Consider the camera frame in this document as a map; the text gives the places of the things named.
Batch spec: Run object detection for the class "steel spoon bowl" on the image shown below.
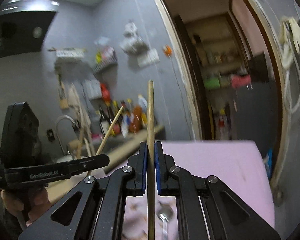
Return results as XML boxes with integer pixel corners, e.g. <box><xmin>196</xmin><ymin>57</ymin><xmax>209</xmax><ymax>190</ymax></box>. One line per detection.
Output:
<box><xmin>157</xmin><ymin>204</ymin><xmax>173</xmax><ymax>240</ymax></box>

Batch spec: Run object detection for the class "long wooden chopstick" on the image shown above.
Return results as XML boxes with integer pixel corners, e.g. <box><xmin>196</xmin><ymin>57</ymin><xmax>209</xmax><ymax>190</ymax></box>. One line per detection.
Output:
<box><xmin>147</xmin><ymin>80</ymin><xmax>155</xmax><ymax>240</ymax></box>

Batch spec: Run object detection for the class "left hand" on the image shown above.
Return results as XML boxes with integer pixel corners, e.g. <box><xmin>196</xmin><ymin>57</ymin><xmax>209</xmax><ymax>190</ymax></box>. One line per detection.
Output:
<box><xmin>0</xmin><ymin>187</ymin><xmax>52</xmax><ymax>229</ymax></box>

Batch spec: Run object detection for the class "steel faucet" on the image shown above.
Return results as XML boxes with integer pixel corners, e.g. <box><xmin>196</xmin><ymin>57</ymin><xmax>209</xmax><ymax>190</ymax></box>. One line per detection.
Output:
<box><xmin>55</xmin><ymin>114</ymin><xmax>79</xmax><ymax>156</ymax></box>

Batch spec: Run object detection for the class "pink floral tablecloth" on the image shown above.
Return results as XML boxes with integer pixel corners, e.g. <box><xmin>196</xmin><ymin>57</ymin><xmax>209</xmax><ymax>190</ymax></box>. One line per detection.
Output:
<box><xmin>47</xmin><ymin>140</ymin><xmax>276</xmax><ymax>240</ymax></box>

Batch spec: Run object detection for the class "condiment bottles group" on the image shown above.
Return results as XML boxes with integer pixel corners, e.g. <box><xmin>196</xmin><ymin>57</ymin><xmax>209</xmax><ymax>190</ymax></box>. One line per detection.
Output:
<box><xmin>97</xmin><ymin>93</ymin><xmax>148</xmax><ymax>137</ymax></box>

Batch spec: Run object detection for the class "dark cabinet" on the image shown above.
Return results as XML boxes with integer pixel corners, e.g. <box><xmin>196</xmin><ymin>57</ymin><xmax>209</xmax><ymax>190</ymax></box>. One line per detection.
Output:
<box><xmin>230</xmin><ymin>80</ymin><xmax>278</xmax><ymax>145</ymax></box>

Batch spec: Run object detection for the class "range hood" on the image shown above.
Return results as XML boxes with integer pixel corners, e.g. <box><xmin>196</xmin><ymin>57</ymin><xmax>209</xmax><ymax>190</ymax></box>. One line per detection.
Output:
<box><xmin>0</xmin><ymin>0</ymin><xmax>59</xmax><ymax>58</ymax></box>

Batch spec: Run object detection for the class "white rubber glove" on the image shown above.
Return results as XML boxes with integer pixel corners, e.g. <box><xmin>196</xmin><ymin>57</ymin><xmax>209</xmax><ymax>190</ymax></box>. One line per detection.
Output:
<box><xmin>279</xmin><ymin>17</ymin><xmax>300</xmax><ymax>70</ymax></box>

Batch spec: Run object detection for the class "white hose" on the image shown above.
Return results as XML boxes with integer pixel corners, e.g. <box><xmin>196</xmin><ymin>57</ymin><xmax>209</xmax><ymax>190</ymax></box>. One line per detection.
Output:
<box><xmin>282</xmin><ymin>42</ymin><xmax>300</xmax><ymax>114</ymax></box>

